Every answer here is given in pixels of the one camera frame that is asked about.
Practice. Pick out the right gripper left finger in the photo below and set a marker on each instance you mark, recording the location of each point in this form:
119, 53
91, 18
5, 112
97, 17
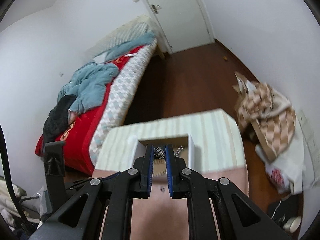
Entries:
144, 165

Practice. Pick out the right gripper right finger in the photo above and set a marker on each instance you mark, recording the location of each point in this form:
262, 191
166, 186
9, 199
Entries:
177, 186

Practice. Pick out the red bed blanket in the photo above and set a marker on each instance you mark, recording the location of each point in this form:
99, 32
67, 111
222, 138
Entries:
79, 134

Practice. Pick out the black garment on bed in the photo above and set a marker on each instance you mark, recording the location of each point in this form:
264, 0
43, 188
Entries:
57, 121

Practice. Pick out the pink suede table cloth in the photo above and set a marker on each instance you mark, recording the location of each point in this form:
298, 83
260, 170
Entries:
160, 216

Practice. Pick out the white cardboard box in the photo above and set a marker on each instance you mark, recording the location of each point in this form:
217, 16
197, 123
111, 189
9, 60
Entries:
183, 147

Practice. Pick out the striped table cloth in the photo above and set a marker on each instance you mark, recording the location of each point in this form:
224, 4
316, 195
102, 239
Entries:
214, 141

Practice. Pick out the blue quilt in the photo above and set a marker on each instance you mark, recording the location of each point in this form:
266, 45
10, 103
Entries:
88, 83

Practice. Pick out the checkered mattress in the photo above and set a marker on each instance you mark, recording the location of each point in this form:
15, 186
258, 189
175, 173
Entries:
122, 92

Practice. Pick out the white plastic bag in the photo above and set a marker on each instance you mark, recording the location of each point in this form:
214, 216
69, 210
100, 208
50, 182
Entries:
286, 171

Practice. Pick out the checkered brown cloth pile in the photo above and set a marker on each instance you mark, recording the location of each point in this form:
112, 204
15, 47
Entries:
269, 112

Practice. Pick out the white power strip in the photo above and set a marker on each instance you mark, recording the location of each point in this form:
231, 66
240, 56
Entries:
311, 152

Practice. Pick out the white door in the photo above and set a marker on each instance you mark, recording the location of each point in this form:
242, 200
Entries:
184, 24

